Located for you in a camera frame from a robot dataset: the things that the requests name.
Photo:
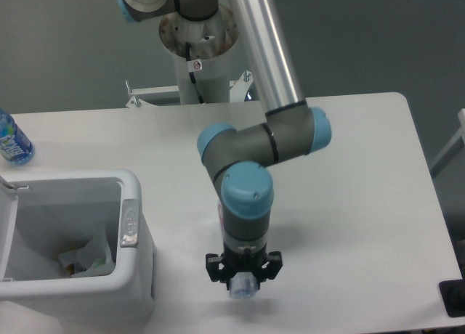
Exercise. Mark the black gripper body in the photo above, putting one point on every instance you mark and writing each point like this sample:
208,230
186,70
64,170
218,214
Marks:
234,263

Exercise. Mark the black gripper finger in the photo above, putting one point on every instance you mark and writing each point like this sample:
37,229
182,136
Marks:
217,270
269,267

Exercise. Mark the crushed clear plastic bottle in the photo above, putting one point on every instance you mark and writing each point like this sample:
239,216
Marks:
243,285

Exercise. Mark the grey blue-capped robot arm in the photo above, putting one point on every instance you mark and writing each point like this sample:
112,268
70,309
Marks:
199,31

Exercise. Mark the trash inside the can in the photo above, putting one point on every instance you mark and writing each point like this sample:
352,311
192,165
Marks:
70,270

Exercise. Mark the white plastic trash can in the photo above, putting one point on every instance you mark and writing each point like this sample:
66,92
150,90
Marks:
46,214

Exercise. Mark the black object at table edge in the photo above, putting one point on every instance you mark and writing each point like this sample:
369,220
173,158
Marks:
452,292

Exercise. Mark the blue labelled water bottle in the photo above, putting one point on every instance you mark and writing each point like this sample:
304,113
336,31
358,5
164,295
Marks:
16,148

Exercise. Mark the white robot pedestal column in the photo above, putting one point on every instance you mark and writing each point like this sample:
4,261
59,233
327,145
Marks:
203,80

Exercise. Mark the white frame at right edge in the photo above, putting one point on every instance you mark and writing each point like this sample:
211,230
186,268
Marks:
450,150

